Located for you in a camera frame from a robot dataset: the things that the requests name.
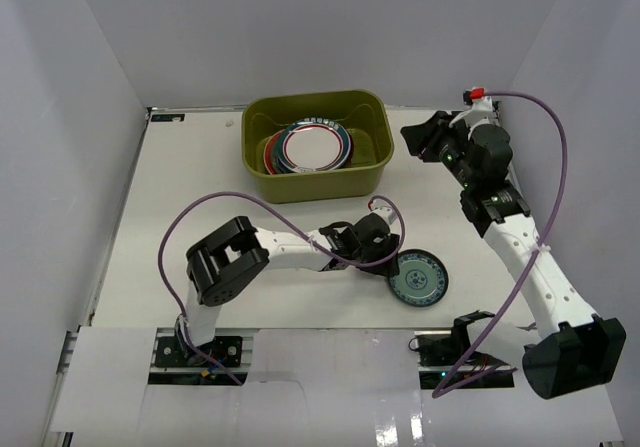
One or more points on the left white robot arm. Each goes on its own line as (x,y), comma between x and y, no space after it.
(223,264)

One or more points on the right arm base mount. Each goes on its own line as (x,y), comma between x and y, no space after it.
(439,352)

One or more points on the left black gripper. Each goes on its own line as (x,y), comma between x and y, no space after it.
(379,255)

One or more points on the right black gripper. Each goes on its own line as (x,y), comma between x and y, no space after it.
(418,137)

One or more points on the green plastic bin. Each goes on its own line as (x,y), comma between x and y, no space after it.
(361,112)

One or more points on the left blue table label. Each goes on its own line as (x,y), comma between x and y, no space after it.
(167,117)

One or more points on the grey deer plate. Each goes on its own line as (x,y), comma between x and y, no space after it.
(273,155)

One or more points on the dark red rimmed plate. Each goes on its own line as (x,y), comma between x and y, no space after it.
(350,145)

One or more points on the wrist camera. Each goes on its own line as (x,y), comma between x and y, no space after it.
(480,109)
(385,212)

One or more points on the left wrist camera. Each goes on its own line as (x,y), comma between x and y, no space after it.
(385,212)

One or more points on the white plate striped rim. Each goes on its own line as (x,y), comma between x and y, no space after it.
(315,144)

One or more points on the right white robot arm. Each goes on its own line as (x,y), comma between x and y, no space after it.
(577,349)

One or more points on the red and teal plate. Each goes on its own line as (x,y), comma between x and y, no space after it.
(267,156)

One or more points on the orange sunburst plate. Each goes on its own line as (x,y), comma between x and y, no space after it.
(281,149)

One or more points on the teal scalloped plate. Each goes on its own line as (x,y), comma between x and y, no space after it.
(282,167)

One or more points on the small blue patterned plate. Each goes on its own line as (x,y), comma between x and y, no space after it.
(422,279)

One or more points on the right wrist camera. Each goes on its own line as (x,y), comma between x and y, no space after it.
(480,109)

